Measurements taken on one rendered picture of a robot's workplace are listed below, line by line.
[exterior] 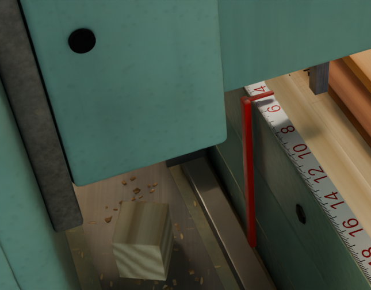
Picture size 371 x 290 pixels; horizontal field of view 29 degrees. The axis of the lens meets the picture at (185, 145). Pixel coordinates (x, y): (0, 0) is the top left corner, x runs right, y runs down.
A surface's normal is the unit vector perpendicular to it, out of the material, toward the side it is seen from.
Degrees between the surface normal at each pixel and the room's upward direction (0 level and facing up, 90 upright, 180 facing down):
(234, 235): 0
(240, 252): 0
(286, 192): 90
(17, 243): 90
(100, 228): 0
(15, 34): 90
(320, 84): 90
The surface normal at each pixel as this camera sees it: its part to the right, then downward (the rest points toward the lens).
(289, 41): 0.32, 0.64
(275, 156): -0.94, 0.29
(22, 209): 0.56, 0.55
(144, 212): -0.09, -0.71
